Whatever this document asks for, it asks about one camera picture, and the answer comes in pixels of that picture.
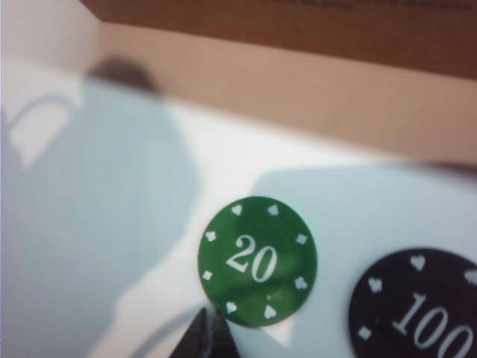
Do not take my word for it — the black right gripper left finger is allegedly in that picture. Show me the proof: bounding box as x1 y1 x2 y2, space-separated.
169 307 212 358

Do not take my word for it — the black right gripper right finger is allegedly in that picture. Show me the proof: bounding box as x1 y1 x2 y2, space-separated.
209 310 241 358

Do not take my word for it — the green poker chip 20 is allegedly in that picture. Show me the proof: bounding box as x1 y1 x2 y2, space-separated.
197 195 318 329

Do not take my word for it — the black poker chip 100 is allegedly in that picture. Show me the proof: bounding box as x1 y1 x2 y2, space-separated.
348 248 477 358

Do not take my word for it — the brown cardboard box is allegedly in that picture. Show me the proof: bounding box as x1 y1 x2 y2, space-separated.
80 0 477 81

